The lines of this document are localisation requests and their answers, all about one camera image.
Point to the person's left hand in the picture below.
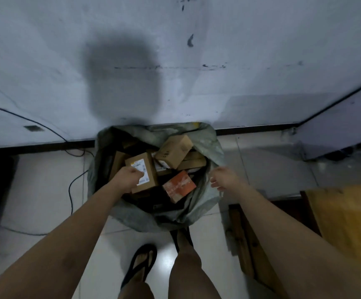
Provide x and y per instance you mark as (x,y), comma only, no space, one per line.
(126,179)

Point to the person's right hand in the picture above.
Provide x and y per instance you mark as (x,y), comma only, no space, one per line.
(228,179)

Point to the person's left fingers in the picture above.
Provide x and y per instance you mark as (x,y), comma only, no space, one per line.
(137,176)

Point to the person's right fingers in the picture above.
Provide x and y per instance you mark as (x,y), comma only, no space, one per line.
(217,183)

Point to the white-labelled cardboard box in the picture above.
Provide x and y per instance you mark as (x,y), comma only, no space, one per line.
(145,171)

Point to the grey-green woven sack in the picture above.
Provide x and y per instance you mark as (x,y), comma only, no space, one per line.
(205,143)

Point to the person's left forearm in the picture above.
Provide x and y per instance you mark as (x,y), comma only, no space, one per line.
(59,245)

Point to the person's right forearm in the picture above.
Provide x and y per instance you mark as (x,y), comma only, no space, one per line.
(292,245)

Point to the narrow brown cardboard box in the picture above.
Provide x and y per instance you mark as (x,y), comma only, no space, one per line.
(116,165)

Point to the flat brown cardboard box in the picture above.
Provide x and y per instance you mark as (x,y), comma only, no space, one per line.
(193,161)

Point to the orange printed box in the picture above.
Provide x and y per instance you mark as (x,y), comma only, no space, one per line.
(179,186)

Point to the plain brown cardboard box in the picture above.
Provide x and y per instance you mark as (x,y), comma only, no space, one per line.
(174,151)

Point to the black right flip-flop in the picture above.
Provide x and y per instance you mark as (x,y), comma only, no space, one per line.
(174,238)

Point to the black flip-flop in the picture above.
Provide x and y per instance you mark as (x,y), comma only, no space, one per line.
(174,238)
(130,270)

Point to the black left flip-flop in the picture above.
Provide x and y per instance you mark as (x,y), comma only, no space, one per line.
(130,270)

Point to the person's right leg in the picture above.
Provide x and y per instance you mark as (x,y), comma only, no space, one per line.
(189,274)

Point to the person's leg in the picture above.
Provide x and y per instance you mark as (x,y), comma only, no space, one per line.
(189,274)
(137,288)

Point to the person's left leg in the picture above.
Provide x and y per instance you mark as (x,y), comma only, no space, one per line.
(137,288)

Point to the yellow wooden table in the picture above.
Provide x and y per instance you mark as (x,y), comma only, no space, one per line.
(348,221)

